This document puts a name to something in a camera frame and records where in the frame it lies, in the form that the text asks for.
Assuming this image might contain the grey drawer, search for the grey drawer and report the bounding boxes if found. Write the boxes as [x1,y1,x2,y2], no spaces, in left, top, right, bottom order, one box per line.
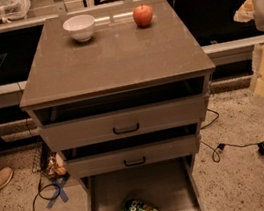
[87,158,204,211]
[63,124,200,178]
[36,77,208,151]

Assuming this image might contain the grey drawer cabinet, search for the grey drawer cabinet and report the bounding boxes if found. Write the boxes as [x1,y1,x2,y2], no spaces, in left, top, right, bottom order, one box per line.
[4,0,242,211]

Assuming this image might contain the black wire basket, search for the black wire basket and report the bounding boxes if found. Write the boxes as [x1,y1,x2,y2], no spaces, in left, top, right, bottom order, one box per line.
[31,141,49,173]

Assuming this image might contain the white ceramic bowl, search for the white ceramic bowl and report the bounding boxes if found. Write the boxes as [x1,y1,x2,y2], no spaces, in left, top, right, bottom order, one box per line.
[63,14,95,42]

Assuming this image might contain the top grey drawer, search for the top grey drawer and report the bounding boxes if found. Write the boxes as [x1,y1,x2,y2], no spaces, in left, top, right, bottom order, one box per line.
[36,77,208,151]

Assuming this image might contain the white plastic bag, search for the white plastic bag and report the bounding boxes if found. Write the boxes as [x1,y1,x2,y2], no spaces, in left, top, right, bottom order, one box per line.
[0,0,31,23]

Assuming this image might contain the red apple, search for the red apple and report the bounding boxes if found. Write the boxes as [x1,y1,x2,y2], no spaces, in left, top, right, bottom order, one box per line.
[132,4,153,27]

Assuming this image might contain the middle grey drawer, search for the middle grey drawer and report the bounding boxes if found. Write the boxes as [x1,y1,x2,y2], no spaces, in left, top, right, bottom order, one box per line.
[63,124,200,178]

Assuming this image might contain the snack pile beside cabinet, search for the snack pile beside cabinet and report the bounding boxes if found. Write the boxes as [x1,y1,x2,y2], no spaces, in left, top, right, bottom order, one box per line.
[46,153,67,178]

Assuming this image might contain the black floor cable right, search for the black floor cable right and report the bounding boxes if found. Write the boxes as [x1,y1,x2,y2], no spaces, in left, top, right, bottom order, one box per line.
[194,98,264,166]

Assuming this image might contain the blue tape cross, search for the blue tape cross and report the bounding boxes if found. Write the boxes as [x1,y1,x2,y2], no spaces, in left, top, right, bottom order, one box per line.
[46,176,69,209]

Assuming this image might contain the bottom grey drawer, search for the bottom grey drawer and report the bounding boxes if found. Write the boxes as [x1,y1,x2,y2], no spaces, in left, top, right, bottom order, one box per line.
[87,158,204,211]

